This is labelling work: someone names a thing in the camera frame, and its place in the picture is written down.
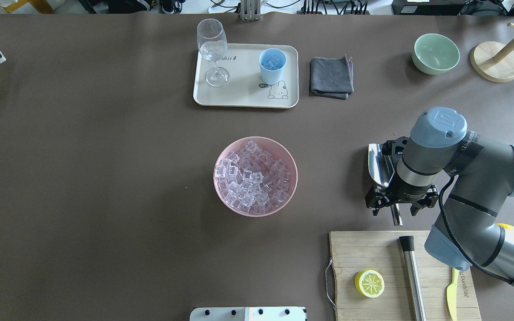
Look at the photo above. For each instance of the grey folded cloth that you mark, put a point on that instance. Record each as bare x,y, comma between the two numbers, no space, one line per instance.
331,77

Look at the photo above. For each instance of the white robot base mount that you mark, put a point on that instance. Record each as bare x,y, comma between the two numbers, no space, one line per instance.
260,313

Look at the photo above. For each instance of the wooden cutting board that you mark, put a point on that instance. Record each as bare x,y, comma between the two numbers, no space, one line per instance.
354,251

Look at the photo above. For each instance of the clear wine glass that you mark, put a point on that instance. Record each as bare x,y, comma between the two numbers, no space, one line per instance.
212,45

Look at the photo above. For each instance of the steel ice scoop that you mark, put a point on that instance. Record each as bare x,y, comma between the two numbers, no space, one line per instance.
381,162

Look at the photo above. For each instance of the pink bowl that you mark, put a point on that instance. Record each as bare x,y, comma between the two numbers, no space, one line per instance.
255,176

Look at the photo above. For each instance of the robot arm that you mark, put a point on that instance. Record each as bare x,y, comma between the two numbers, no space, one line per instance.
469,176

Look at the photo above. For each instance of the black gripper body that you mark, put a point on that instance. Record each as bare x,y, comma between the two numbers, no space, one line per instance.
410,192

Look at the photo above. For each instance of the wooden mug tree stand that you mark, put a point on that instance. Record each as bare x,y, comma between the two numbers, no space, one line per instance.
494,61

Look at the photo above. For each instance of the blue plastic cup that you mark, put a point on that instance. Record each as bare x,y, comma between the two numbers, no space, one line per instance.
271,77

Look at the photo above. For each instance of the ice cubes in blue cup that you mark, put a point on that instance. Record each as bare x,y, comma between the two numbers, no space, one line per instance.
272,63

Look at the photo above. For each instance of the green bowl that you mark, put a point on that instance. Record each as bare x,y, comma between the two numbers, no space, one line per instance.
435,54

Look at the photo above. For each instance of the aluminium frame post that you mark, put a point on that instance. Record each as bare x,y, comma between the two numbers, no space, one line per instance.
250,10

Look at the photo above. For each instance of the yellow plastic knife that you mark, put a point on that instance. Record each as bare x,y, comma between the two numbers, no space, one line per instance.
451,295

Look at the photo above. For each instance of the pile of clear ice cubes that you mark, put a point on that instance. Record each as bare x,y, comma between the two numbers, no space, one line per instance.
252,178

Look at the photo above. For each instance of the cream serving tray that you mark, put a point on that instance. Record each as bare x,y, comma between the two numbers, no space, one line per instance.
246,88

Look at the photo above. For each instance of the half lemon slice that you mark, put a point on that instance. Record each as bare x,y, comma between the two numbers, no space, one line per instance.
369,283

